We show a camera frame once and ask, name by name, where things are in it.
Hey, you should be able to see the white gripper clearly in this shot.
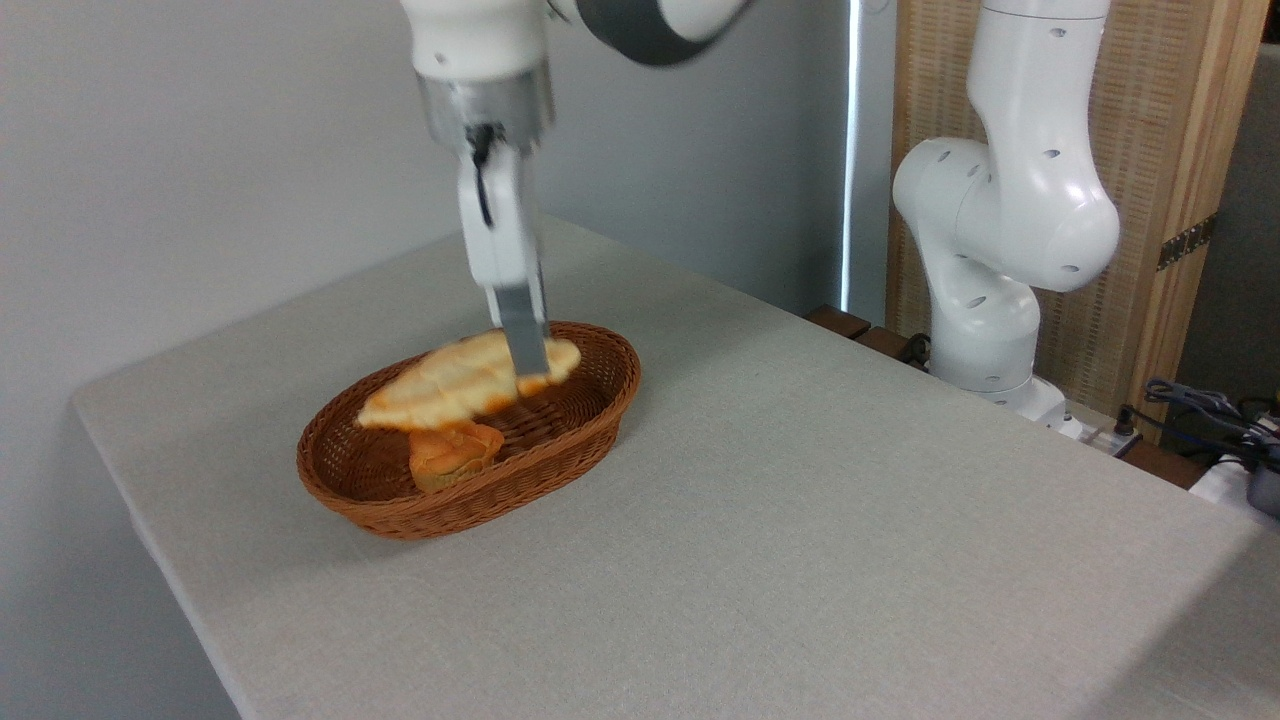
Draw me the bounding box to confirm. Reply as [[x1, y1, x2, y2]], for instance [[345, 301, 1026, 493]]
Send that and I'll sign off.
[[457, 143, 552, 379]]

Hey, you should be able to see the long leaf-shaped bread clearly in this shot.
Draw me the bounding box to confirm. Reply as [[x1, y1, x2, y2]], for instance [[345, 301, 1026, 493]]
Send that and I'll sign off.
[[356, 329, 583, 433]]

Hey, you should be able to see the small round bread roll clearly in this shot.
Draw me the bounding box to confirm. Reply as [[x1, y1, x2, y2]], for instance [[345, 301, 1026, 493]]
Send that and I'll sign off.
[[408, 420, 506, 494]]

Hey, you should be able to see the brown woven wicker basket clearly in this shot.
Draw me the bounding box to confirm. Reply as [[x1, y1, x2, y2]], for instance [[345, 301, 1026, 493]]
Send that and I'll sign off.
[[296, 320, 642, 541]]

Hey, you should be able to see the dark brown wooden board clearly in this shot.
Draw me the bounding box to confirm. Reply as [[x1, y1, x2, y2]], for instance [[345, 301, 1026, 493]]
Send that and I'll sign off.
[[804, 304, 933, 373]]

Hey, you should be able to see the grey linen tablecloth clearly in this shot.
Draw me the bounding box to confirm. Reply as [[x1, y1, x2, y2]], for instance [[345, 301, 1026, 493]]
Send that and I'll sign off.
[[70, 212, 1280, 720]]

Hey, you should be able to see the white power strip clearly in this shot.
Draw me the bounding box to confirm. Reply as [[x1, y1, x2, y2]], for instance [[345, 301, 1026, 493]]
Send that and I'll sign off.
[[1058, 405, 1143, 458]]

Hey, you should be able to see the metal screen hinge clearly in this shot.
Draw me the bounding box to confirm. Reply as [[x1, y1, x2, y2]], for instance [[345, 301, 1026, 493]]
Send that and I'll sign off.
[[1157, 212, 1219, 272]]

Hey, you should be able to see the grey box-shaped device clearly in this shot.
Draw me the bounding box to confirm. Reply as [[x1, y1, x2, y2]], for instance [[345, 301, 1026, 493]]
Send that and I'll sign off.
[[1246, 464, 1280, 520]]

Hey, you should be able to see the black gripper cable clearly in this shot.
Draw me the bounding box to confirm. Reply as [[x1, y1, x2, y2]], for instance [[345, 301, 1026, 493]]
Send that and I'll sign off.
[[467, 122, 502, 230]]

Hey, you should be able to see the bundle of dark cables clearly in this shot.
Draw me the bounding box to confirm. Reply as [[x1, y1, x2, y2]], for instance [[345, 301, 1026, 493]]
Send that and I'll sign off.
[[1143, 377, 1280, 466]]

